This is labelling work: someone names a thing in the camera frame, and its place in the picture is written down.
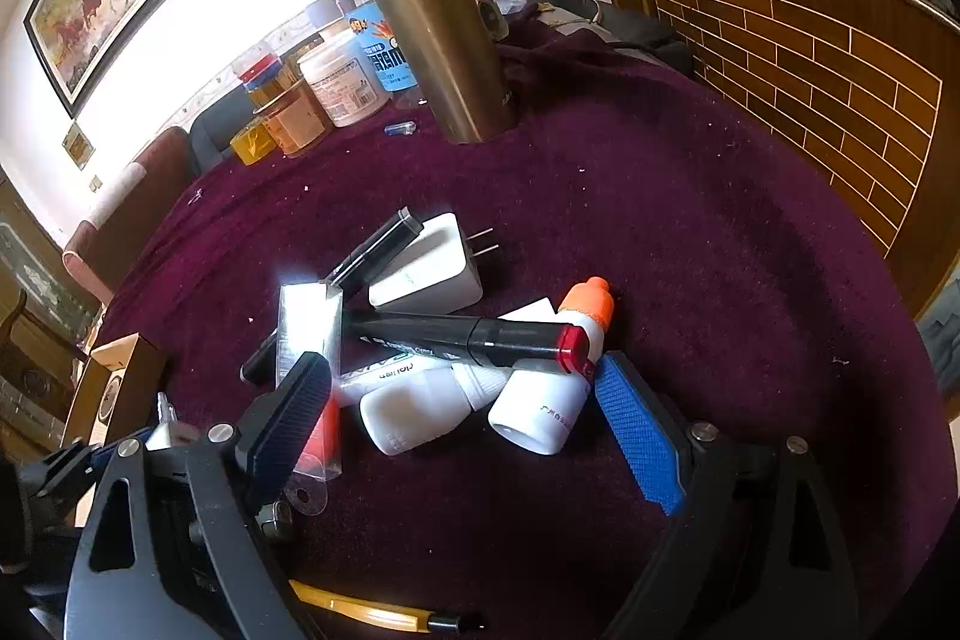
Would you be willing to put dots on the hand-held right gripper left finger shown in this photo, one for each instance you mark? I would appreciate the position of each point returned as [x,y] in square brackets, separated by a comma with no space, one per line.
[294,411]

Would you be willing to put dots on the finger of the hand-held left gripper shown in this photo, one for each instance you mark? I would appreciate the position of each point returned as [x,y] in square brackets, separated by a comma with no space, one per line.
[60,484]

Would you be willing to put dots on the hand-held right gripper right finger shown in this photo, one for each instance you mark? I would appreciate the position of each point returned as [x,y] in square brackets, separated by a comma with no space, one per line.
[637,434]

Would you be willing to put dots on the white bottle with orange cap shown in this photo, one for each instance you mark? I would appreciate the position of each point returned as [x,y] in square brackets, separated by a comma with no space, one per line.
[551,400]

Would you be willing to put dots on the clear plastic blister pack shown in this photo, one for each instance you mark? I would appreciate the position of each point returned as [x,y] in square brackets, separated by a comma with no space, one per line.
[307,317]

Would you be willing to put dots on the small white plastic bottle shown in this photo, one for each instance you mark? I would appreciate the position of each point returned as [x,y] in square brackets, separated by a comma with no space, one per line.
[405,415]

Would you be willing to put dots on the shallow cardboard box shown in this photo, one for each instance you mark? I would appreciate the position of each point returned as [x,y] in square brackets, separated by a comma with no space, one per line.
[112,385]

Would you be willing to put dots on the black lipstick tube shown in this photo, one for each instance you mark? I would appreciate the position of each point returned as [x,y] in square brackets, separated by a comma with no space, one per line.
[375,250]

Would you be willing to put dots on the black marker with red cap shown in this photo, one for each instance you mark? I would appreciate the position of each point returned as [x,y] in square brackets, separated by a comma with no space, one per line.
[465,340]

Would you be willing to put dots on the white charger plug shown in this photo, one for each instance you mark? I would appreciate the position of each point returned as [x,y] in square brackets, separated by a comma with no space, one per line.
[431,269]

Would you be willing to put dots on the dark wooden chair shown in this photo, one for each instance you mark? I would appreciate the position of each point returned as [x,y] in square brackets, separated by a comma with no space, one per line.
[34,340]

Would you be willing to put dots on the maroon tablecloth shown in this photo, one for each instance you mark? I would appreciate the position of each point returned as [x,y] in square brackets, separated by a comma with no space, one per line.
[675,235]

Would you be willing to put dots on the yellow ballpoint pen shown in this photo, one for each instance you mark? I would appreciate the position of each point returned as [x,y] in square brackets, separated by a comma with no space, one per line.
[360,610]

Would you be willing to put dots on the brown armchair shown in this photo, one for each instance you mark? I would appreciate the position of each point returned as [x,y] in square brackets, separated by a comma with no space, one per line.
[124,205]

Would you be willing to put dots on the orange plastic jar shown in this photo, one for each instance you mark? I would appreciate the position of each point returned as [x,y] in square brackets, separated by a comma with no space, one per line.
[296,119]

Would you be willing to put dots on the small blue capsule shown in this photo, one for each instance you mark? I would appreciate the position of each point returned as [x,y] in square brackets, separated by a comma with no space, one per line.
[400,128]

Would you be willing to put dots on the jar with red-blue lid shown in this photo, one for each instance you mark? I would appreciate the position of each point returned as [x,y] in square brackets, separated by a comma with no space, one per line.
[261,81]

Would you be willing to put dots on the white jar with pink label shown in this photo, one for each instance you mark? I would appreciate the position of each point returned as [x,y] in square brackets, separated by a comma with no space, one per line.
[341,81]

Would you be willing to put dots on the jar with blue label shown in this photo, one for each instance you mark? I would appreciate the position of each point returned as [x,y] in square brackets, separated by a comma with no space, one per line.
[379,51]

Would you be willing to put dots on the wooden brick-pattern cabinet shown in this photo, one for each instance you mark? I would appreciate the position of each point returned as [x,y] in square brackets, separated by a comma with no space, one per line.
[810,63]

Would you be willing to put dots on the gold metal thermos bottle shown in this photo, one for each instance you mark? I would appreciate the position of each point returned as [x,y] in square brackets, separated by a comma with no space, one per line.
[431,18]

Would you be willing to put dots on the small gold wall plaque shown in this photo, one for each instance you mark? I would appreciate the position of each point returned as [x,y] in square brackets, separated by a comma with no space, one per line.
[79,145]

